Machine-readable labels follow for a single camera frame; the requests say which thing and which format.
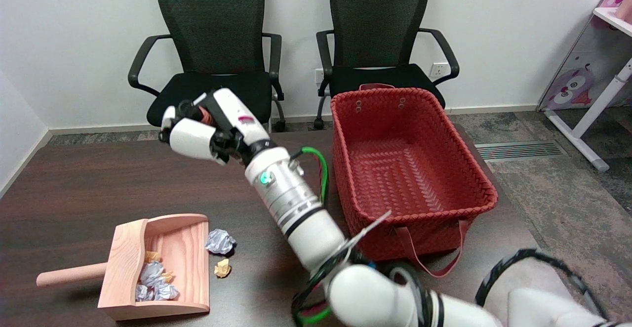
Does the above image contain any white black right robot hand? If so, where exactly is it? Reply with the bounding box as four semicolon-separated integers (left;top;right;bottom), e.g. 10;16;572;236
158;87;277;165

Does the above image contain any large white paper ball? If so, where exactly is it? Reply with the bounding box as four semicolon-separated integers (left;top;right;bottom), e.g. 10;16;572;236
153;282;179;301
140;261;165;287
205;229;237;255

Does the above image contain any wooden dustpan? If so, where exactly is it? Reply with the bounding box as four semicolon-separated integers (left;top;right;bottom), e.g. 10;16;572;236
36;213;210;322

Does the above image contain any black mesh office chair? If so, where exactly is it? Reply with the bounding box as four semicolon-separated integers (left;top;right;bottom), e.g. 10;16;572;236
316;0;460;130
128;0;287;137

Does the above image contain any white zip tie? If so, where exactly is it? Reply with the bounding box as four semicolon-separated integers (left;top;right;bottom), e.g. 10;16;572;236
341;210;392;256

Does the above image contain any red woven basket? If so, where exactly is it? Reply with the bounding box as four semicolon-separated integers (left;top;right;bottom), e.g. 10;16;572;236
330;84;499;278

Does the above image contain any metal floor vent grille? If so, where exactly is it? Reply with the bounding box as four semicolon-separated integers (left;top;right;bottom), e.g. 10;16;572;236
475;141;568;161

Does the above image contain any pink cartoon print panel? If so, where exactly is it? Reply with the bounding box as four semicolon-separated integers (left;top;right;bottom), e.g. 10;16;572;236
538;0;632;112

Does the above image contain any green cable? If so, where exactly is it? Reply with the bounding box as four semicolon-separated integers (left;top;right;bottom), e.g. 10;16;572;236
295;147;332;326

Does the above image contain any thin black cable loop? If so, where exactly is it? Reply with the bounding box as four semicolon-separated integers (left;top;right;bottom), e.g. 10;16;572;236
291;250;435;327

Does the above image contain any black corrugated cable loop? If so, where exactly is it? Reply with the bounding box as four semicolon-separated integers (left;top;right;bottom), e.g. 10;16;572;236
475;248;610;320

